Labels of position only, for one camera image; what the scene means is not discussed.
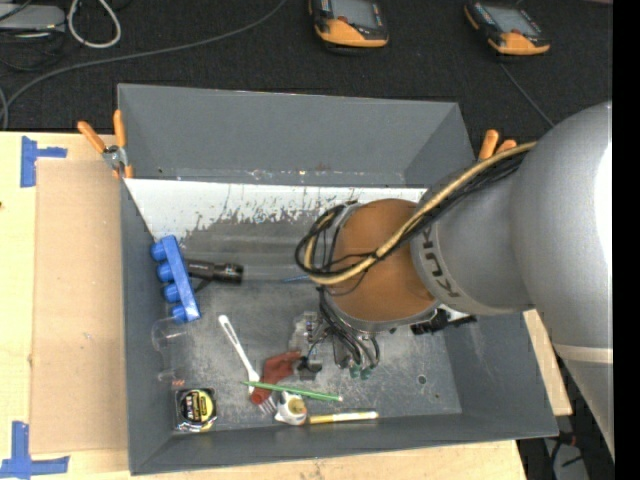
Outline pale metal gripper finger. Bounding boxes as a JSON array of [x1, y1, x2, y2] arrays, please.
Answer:
[[289, 311, 326, 353], [297, 352, 325, 381]]

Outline green thin stick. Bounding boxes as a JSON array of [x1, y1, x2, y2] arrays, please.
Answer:
[[239, 380, 344, 403]]

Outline red-brown toy hand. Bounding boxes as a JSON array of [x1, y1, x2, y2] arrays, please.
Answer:
[[249, 350, 304, 406]]

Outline yellow pen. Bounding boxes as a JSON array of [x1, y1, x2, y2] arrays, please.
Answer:
[[308, 409, 380, 425]]

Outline white plastic fork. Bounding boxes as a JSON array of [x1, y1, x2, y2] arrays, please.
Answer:
[[217, 314, 277, 415]]

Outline black flashlight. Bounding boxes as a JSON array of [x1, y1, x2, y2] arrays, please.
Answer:
[[184, 259, 245, 286]]

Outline black and yellow tape measure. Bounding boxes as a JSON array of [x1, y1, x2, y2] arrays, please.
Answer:
[[173, 387, 219, 434]]

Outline clear glass cup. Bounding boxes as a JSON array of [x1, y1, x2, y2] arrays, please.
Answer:
[[151, 315, 190, 384]]

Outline blue block with round pegs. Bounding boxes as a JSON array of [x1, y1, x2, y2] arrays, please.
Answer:
[[149, 234, 203, 325]]

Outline grey metal bin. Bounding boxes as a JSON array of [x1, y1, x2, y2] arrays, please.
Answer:
[[115, 83, 560, 477]]

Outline brown cardboard board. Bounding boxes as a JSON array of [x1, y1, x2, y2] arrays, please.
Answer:
[[28, 157, 130, 457]]

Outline black cylinder on white bracket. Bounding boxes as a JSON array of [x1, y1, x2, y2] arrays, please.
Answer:
[[409, 308, 477, 337]]

